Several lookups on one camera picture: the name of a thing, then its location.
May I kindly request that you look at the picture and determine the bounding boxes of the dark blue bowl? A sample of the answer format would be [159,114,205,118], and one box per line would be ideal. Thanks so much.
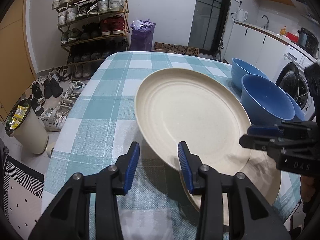
[287,94,305,121]
[241,74,295,126]

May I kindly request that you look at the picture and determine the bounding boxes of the cream plate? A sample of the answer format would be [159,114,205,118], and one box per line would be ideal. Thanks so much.
[135,68,251,175]
[179,150,281,226]

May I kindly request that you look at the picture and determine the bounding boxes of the light blue bowl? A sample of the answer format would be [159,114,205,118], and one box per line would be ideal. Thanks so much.
[231,58,268,90]

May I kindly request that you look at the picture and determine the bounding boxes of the white kitchen base cabinets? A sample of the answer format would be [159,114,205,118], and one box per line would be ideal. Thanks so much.
[223,23,287,82]

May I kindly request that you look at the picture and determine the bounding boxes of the person's right hand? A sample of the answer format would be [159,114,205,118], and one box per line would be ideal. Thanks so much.
[300,176,316,202]

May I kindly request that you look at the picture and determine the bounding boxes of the teal plaid tablecloth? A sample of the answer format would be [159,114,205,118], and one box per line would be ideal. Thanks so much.
[41,51,303,240]

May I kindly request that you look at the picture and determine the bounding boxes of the white washing machine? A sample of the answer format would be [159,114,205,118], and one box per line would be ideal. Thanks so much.
[273,45,315,121]

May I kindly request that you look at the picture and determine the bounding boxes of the upright vacuum cleaner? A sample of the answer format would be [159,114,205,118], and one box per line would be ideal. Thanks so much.
[215,39,224,62]

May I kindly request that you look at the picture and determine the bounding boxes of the black rice cooker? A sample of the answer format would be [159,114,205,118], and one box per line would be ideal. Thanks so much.
[298,27,319,58]

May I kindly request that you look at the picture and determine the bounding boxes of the patterned brown doormat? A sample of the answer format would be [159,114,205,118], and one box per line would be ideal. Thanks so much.
[153,42,200,57]

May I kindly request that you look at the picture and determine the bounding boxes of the black white patterned rug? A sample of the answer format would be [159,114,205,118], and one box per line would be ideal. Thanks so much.
[3,156,44,239]

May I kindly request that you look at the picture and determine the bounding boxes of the white electric kettle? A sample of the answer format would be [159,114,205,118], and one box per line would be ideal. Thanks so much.
[236,8,248,22]

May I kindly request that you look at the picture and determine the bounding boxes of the trash bin with wrappers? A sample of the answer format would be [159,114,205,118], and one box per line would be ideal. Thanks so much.
[5,99,49,154]

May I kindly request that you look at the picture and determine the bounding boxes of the purple plastic bag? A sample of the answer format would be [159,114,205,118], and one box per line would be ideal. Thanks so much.
[130,19,156,51]

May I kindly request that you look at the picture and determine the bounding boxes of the black framed glass door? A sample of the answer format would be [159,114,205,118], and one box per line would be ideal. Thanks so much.
[188,0,230,55]

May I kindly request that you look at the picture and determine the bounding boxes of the wooden door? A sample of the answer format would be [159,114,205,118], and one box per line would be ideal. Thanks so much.
[1,0,36,123]

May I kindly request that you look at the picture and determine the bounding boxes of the wooden shoe rack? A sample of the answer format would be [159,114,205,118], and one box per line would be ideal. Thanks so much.
[52,0,130,81]

